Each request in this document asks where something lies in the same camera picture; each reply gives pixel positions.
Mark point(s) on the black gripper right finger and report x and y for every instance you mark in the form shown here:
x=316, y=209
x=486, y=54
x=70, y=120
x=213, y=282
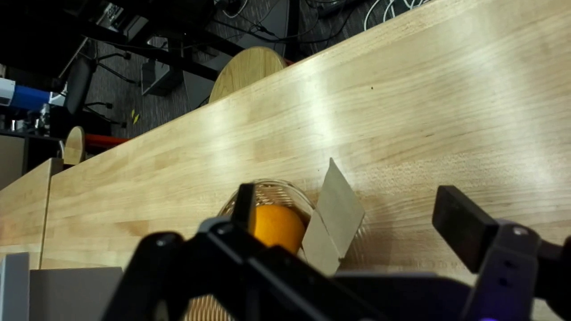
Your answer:
x=470, y=232

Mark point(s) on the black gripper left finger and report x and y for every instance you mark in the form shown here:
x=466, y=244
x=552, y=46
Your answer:
x=243, y=207

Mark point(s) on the brown paper sheet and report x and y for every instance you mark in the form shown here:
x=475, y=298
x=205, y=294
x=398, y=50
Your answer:
x=332, y=219

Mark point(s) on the small orange fruit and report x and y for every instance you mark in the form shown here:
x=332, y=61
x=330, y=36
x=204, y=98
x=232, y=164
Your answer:
x=279, y=227

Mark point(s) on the round wooden stool seat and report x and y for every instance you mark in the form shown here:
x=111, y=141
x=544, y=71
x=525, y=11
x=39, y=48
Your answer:
x=246, y=71

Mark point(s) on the red metal stool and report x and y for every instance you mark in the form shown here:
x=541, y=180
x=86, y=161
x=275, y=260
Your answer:
x=73, y=144

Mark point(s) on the grey plastic bin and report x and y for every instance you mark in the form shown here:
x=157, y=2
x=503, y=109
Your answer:
x=64, y=294

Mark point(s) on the blue and white cylinder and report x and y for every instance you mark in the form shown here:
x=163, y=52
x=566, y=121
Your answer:
x=20, y=96

